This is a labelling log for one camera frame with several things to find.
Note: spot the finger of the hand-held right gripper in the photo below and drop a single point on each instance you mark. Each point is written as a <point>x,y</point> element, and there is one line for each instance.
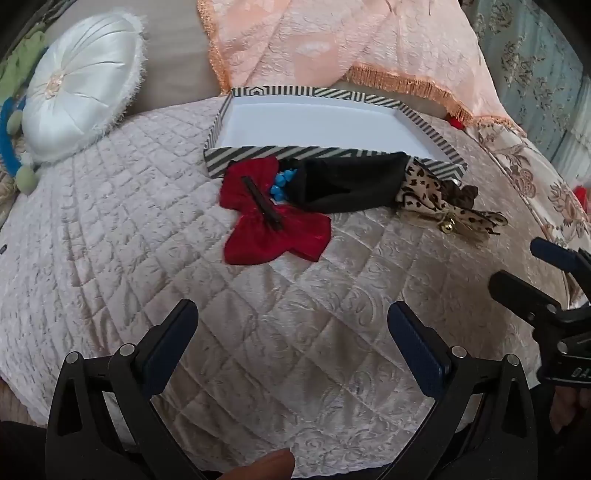
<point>521,293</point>
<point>551,253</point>

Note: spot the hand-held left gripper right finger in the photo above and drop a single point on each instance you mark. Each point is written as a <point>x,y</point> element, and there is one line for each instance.
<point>415,350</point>

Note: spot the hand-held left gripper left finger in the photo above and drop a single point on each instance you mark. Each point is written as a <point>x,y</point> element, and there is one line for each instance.
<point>173,341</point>

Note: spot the brown scrunchie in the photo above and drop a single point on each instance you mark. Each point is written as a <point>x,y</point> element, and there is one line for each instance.
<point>466,194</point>

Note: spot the red bow hair clip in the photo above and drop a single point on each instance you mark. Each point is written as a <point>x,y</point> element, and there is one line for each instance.
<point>258,230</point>

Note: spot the leopard print bow with bell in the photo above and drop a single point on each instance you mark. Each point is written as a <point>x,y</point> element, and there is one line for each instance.
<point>420,194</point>

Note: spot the black fabric pouch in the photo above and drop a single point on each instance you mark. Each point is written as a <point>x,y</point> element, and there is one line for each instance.
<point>351,184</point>

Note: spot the striped cardboard box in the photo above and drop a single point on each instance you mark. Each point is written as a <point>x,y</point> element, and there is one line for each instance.
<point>314,120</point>

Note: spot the person's right hand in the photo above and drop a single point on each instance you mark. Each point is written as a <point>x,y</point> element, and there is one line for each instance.
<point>575,406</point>

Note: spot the person's left hand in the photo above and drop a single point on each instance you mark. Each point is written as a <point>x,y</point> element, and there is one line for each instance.
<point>265,466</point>

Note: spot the red object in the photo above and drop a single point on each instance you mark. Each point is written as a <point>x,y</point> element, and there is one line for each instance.
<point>582,196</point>
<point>456,122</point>

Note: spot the cream floral bedspread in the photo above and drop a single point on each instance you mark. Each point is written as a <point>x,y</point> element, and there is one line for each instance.
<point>531,175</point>

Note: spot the cream quilted blanket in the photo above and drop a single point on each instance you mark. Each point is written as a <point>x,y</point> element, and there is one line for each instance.
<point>138,230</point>

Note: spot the teal floral fabric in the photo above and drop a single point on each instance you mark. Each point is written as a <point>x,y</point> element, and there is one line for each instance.
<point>531,69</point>

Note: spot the dark clothing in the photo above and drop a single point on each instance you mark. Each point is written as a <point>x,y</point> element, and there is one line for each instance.
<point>18,452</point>

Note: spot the blue fuzzy hoop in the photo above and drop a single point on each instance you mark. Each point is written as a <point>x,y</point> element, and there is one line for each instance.
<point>7,143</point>

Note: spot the white round satin pillow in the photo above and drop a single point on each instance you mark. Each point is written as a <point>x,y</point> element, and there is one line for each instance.
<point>78,92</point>

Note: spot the beige upholstered backrest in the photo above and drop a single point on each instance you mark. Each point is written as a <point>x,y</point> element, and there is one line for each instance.
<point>175,55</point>

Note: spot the peach fringed cloth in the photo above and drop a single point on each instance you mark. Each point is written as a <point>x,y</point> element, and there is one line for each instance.
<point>323,46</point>

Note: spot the green plush toy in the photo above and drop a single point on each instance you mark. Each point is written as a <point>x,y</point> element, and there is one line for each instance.
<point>18,69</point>

